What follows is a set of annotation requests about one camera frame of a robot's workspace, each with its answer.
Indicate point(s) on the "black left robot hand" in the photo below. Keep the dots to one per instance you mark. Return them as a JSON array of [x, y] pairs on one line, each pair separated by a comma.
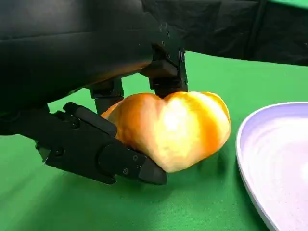
[[60, 60]]

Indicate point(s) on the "orange and white toy bread roll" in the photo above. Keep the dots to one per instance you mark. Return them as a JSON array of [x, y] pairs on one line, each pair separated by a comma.
[[173, 130]]

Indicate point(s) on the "green table cloth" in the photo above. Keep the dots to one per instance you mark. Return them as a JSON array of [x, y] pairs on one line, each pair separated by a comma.
[[144, 207]]

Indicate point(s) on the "black backdrop curtain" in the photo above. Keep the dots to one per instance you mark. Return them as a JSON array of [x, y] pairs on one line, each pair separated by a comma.
[[228, 29]]

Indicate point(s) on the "lilac plate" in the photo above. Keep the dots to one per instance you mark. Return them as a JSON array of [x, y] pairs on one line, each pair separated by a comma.
[[279, 154]]

